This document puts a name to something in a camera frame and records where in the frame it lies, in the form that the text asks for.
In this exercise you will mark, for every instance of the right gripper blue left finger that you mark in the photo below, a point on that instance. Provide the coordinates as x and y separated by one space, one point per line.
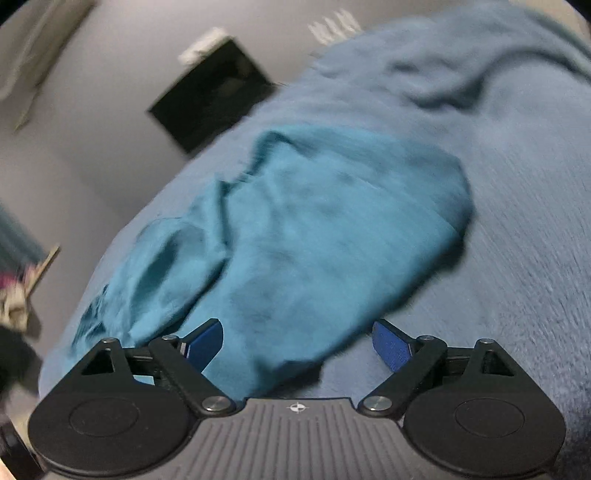
202 344

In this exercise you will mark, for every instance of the wooden window sill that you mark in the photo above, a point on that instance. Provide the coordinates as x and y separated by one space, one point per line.
44 267

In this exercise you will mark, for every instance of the items on window sill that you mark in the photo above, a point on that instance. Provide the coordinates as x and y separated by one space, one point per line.
15 292

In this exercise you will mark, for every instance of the black television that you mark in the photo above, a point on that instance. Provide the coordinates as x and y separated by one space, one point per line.
211 97

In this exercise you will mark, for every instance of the blue bed blanket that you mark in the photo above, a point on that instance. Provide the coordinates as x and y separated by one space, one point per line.
507 91

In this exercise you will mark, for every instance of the teal jacket garment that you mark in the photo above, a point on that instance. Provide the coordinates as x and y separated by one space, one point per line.
327 230

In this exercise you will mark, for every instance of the teal curtain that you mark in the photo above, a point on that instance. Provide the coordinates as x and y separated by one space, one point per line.
18 248

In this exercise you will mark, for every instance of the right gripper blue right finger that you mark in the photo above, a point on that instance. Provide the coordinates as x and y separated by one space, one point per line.
393 346

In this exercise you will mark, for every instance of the white box above television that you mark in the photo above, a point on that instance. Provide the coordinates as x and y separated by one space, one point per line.
203 46

